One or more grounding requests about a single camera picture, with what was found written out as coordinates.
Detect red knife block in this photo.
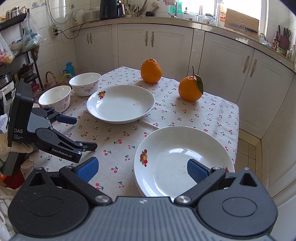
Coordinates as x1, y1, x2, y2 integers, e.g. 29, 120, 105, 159
278, 25, 292, 51

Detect white fruit-print plate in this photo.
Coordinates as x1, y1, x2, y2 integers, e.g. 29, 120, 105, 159
87, 85, 155, 124
133, 126, 235, 199

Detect white floral bowl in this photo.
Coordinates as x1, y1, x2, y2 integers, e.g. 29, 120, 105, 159
38, 85, 71, 113
69, 72, 101, 97

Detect white power strip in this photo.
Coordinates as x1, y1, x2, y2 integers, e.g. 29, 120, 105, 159
52, 24, 58, 38

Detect gloved left hand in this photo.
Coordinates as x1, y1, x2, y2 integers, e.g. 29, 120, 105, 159
1, 133, 40, 169

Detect teal thermos jug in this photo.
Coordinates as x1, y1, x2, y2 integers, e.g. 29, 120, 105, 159
63, 62, 76, 79

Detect wooden cutting board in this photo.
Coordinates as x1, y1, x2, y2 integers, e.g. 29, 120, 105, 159
224, 9, 259, 39

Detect white kitchen cabinets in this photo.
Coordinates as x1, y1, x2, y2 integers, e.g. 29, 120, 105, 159
73, 19, 295, 195

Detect bumpy orange fruit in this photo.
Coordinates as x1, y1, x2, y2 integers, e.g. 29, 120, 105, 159
140, 58, 162, 84

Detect black electric kettle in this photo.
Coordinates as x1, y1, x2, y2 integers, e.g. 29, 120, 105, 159
99, 0, 125, 21

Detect orange fruit with leaf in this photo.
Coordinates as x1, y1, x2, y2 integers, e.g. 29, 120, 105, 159
178, 66, 204, 102

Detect wicker basket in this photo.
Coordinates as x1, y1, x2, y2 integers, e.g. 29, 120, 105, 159
44, 71, 60, 89

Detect black metal storage rack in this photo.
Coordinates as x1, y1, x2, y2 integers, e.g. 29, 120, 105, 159
1, 10, 44, 91

